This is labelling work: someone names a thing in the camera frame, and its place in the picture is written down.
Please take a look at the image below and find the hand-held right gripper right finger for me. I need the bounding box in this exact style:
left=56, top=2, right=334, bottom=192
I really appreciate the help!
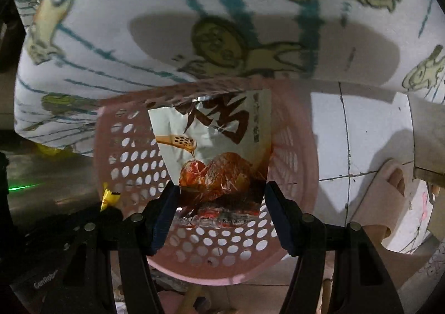
left=264, top=181, right=406, bottom=314

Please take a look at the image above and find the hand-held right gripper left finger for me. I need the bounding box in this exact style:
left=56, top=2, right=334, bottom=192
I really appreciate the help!
left=40, top=182, right=181, bottom=314

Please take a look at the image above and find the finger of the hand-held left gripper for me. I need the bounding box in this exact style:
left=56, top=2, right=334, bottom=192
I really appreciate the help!
left=75, top=208, right=124, bottom=229

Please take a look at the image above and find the yellow snack wrapper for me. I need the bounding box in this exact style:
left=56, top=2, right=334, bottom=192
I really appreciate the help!
left=100, top=182, right=122, bottom=212

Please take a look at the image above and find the pink perforated plastic basket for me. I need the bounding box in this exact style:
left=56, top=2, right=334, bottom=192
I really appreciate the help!
left=93, top=79, right=320, bottom=286

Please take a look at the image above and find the roast chicken snack wrapper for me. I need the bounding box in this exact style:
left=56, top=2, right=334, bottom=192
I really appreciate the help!
left=148, top=89, right=272, bottom=228

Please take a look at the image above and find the yellow plastic bag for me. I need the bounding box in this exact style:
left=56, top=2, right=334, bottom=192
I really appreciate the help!
left=36, top=144, right=75, bottom=159

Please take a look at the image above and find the pink slipper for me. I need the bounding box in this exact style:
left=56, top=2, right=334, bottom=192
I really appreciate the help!
left=351, top=157, right=416, bottom=241

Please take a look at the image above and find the printed animal pattern cloth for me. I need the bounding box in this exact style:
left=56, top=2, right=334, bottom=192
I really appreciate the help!
left=13, top=0, right=445, bottom=158

